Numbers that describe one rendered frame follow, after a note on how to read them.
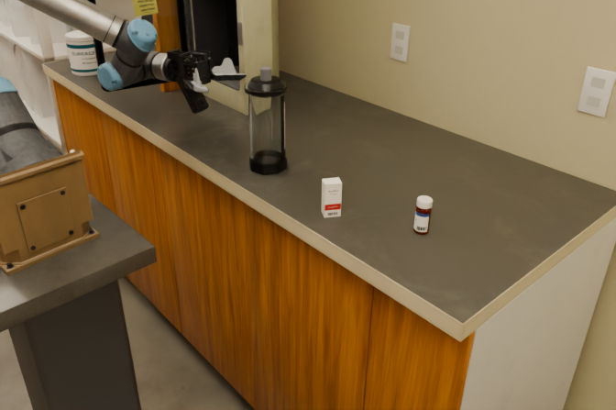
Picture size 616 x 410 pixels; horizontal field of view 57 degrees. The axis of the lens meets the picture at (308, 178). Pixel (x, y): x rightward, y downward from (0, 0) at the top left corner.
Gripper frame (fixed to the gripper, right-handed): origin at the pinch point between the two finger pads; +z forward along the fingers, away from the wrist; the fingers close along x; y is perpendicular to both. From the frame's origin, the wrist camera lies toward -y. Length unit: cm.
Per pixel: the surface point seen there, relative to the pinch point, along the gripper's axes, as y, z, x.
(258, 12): 12.6, -14.0, 31.5
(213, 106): -18.6, -31.3, 25.8
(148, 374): -112, -41, -12
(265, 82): 3.3, 13.5, -1.8
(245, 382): -96, 3, -8
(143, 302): -111, -74, 15
